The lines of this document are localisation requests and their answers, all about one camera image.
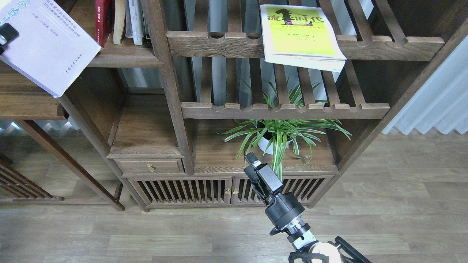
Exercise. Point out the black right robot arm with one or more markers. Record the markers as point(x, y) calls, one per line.
point(310, 250)

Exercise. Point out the green spider plant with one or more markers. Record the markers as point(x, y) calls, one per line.
point(303, 133)

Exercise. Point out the pale purple book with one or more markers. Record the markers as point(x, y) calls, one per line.
point(51, 49)

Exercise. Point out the yellow cover book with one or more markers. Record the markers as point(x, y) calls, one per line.
point(300, 36)

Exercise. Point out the white curtain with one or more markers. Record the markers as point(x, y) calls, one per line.
point(442, 102)

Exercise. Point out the green spine upright book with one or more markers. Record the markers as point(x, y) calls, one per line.
point(147, 33)

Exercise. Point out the wooden side shelf unit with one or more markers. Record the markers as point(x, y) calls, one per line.
point(59, 144)

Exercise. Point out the brass drawer knob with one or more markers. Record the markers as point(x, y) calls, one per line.
point(150, 168)

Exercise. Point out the red cover book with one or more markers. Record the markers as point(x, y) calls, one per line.
point(103, 20)

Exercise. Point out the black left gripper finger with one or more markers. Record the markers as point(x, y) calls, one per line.
point(7, 34)

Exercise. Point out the tan spine upright book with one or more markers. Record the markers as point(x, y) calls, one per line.
point(119, 21)

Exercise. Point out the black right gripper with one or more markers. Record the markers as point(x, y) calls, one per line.
point(283, 210)

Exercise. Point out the dark wooden bookshelf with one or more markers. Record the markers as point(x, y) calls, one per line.
point(180, 92)

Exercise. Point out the white plant pot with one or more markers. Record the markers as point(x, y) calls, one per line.
point(268, 141)

